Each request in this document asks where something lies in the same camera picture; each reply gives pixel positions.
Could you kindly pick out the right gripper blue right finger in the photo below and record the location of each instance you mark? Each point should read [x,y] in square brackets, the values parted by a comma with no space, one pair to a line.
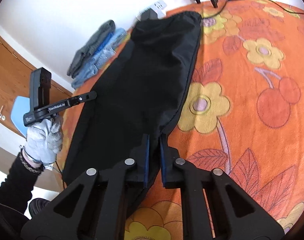
[164,158]

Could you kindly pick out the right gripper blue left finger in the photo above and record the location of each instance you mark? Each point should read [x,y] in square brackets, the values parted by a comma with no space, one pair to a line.
[146,140]

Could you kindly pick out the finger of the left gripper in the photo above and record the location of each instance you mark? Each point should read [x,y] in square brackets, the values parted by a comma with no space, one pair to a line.
[82,98]

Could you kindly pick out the black shorts yellow stripes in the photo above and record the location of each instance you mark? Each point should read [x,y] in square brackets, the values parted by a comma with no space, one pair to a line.
[141,92]

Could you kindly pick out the left black sleeve forearm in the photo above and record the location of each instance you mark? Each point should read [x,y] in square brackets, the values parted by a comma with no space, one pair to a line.
[16,189]

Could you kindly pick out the left gloved hand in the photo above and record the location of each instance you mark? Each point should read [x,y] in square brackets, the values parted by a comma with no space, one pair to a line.
[44,141]

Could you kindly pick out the blue chair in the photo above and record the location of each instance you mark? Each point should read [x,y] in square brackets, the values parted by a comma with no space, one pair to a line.
[21,106]

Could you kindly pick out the wooden door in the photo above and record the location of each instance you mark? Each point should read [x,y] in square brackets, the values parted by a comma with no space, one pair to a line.
[15,76]

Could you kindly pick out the folded light blue jeans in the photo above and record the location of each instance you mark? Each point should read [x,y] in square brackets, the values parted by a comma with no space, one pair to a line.
[105,51]

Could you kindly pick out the folded grey pants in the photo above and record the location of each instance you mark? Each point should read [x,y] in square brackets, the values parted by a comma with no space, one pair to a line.
[90,47]

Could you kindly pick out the black power adapter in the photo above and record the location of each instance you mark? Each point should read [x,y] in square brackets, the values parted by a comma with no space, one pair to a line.
[148,14]

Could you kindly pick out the white power strip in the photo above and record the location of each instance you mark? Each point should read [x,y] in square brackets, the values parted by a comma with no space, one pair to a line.
[158,7]

